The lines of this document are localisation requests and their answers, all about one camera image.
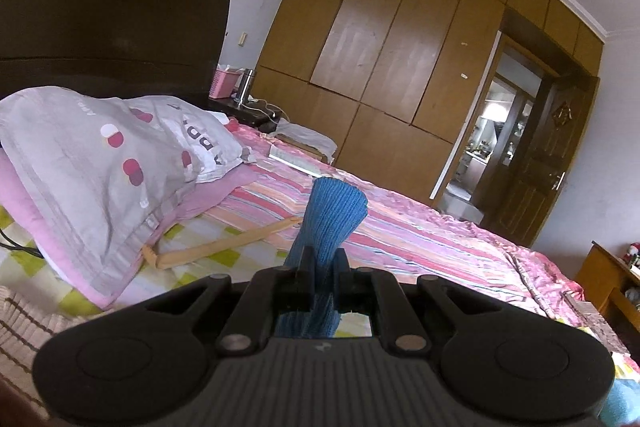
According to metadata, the black cable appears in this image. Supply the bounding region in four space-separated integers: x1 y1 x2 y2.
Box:
0 227 47 259

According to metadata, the grey dotted pillow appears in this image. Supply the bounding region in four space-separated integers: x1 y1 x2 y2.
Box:
0 86 254 311

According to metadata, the folded teal knit garment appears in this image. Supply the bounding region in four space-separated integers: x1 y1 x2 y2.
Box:
597 379 640 427

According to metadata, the pink striped quilt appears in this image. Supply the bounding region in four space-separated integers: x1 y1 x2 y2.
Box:
200 119 627 359

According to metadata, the pink pillow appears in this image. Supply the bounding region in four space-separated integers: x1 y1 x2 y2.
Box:
0 151 261 309

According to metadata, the yellow checked bed sheet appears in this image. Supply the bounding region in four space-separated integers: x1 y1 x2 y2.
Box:
0 202 640 408

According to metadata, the white flat book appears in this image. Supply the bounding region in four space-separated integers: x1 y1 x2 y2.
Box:
267 144 334 178

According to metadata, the dark wooden door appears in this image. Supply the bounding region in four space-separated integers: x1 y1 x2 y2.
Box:
482 76 599 249

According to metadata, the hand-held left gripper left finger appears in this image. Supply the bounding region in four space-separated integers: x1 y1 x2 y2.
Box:
142 246 315 356

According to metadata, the wooden back scratcher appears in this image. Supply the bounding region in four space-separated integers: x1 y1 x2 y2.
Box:
142 216 304 269

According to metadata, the dark nightstand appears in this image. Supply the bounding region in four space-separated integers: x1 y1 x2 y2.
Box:
207 97 282 128

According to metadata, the white charger cable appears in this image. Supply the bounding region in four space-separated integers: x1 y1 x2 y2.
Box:
245 96 284 124

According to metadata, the wooden shelf unit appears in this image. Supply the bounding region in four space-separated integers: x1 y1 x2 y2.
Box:
575 241 640 334

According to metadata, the pink plastic basket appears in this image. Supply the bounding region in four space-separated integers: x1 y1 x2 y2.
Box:
208 65 244 100

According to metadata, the wooden wardrobe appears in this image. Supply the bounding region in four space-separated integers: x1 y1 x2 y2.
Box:
252 0 607 219

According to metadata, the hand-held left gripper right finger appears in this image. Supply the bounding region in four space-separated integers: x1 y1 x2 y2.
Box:
332 248 505 356

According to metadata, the white folded cloth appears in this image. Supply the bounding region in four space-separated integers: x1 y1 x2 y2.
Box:
272 119 339 160

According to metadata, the blue striped knit sweater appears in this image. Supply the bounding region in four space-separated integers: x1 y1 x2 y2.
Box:
275 177 370 341

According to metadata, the brown checked mat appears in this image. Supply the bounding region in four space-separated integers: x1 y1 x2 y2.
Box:
0 284 117 394

